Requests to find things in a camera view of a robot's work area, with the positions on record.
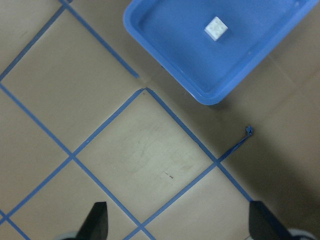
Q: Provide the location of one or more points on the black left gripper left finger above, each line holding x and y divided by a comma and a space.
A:
95, 226

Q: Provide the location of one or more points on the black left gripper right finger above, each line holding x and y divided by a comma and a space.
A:
263, 225

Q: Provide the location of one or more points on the white block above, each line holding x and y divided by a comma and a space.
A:
216, 28

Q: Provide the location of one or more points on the blue plastic tray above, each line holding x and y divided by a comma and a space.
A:
173, 32

